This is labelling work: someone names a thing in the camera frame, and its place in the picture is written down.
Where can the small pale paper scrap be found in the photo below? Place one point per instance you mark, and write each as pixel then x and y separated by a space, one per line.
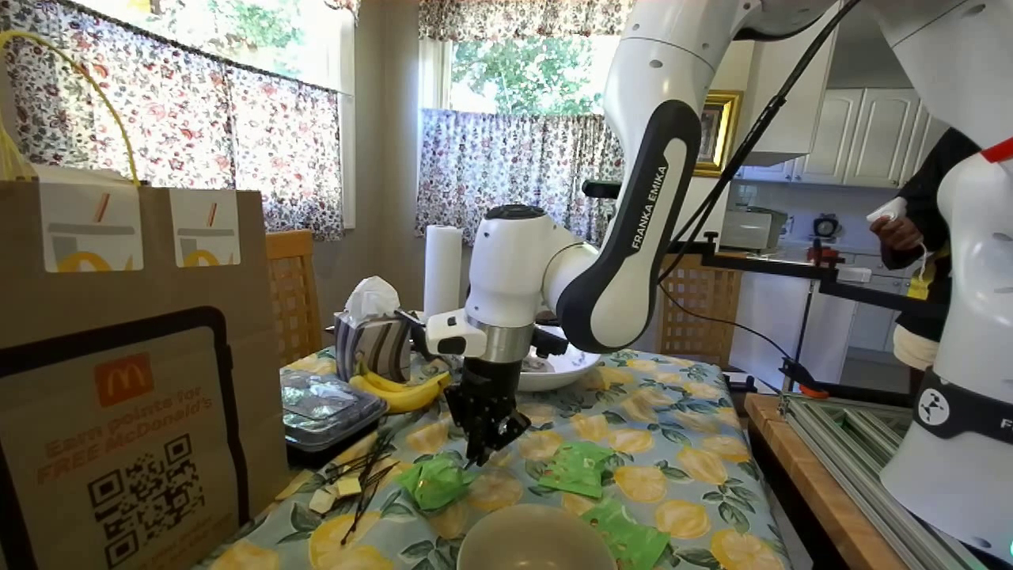
pixel 330 491

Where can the white kitchen cabinets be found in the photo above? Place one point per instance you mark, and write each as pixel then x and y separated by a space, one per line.
pixel 873 138

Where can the white paper towel roll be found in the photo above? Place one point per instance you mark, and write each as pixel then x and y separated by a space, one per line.
pixel 443 270

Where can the beige bowl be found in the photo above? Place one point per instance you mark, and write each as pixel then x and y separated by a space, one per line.
pixel 532 540

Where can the brown paper takeaway bag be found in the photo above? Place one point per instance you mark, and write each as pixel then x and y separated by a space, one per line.
pixel 136 319

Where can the white handheld controller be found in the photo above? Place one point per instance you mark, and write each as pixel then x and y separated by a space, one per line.
pixel 884 211

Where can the wooden mounting board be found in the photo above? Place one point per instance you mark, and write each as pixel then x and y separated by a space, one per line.
pixel 810 487

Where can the yellow banana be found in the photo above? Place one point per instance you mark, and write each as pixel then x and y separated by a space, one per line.
pixel 405 394

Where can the white floral plate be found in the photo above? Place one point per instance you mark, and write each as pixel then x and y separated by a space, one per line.
pixel 565 373

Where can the black plastic food container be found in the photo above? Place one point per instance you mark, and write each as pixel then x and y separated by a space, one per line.
pixel 326 415

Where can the floral curtain valance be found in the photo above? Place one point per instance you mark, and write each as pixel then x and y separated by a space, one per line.
pixel 507 18

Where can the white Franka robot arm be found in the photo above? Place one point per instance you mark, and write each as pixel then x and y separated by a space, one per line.
pixel 642 211

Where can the gold framed picture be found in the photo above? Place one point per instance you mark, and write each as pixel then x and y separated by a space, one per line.
pixel 718 130

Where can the operator hand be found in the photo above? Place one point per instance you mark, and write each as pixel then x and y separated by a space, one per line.
pixel 899 243

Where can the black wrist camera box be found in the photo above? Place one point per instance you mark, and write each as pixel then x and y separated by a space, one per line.
pixel 545 341

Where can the wooden cane chair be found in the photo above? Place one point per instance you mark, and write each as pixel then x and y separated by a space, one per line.
pixel 293 295
pixel 697 305

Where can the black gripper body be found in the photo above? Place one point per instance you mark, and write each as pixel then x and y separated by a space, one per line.
pixel 485 394

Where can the white plastic bag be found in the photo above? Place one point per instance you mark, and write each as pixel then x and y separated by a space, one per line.
pixel 370 300

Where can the floral window curtain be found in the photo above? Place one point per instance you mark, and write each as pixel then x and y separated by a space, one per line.
pixel 210 128
pixel 507 170

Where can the grey countertop appliance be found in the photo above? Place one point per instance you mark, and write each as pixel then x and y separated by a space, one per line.
pixel 750 228

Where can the striped fabric pouch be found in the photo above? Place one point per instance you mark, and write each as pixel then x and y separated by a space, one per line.
pixel 370 346

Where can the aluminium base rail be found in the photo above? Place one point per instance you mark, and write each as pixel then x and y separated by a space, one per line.
pixel 842 444

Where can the black external camera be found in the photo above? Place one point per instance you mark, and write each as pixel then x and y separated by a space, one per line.
pixel 602 192

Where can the lemon print tablecloth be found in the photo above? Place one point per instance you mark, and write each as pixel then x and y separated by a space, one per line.
pixel 652 444

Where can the black camera stand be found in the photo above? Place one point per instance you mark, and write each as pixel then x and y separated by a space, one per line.
pixel 759 261

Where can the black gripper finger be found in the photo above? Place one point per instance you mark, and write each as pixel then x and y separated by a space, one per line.
pixel 507 427
pixel 476 440

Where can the dark thin twig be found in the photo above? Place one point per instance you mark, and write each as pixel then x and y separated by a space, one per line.
pixel 364 487

